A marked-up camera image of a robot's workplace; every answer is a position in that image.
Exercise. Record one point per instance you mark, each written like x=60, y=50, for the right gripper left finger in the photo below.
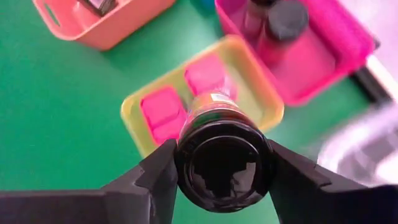
x=93, y=205

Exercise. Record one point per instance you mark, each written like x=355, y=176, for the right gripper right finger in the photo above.
x=326, y=202

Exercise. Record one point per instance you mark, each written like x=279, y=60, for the black lid spice jar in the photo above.
x=253, y=15
x=287, y=18
x=224, y=155

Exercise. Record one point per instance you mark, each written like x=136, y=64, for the green lid spice jar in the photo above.
x=101, y=4

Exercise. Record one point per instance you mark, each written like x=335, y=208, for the clear plastic container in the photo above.
x=357, y=146

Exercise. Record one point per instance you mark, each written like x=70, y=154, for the green table mat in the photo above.
x=62, y=109

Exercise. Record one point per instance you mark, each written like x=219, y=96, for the yellow plastic bin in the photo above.
x=255, y=93

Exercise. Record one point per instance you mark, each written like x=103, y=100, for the pink plastic bin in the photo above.
x=311, y=71

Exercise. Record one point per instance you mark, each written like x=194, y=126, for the orange plastic bin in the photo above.
x=109, y=31

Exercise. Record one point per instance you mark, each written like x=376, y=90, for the black table frame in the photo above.
x=371, y=87

